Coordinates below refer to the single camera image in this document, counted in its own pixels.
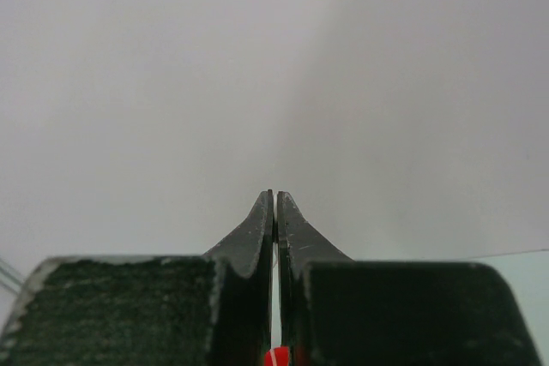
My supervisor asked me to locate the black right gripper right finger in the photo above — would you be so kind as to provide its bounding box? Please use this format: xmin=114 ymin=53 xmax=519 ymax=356
xmin=277 ymin=192 xmax=542 ymax=365

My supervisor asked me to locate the red thin wire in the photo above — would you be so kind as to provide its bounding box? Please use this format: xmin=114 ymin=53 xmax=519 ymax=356
xmin=262 ymin=345 xmax=293 ymax=366

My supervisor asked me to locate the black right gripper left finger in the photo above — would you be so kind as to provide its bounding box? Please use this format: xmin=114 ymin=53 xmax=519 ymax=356
xmin=1 ymin=191 xmax=274 ymax=365

